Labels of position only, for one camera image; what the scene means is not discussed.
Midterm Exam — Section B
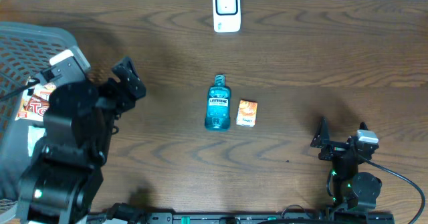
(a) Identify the chocolate bar wrapper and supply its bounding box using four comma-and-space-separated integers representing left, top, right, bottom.
15, 95, 49, 122

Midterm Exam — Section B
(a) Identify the small orange box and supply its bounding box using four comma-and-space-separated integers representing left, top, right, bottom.
236, 100, 258, 127

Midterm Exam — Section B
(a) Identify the blue Listerine mouthwash bottle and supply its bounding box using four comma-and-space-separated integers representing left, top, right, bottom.
205, 75, 231, 131

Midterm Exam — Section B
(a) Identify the cream snack bag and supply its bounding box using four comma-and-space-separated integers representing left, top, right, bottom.
22, 83, 56, 101

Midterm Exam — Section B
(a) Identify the teal wet wipes pack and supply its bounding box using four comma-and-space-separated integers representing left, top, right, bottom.
27, 126, 45, 157

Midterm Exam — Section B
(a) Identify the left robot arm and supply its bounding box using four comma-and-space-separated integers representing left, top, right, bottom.
16, 57, 146, 223

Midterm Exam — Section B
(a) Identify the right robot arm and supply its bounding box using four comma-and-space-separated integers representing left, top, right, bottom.
310, 118, 382, 220

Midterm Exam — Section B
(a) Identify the white barcode scanner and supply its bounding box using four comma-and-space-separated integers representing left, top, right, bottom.
213, 0, 241, 33

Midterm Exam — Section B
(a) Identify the grey plastic basket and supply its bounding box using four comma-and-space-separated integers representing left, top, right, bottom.
1, 22, 77, 223

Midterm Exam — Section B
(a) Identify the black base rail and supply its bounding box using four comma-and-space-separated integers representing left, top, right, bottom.
81, 203, 395, 224

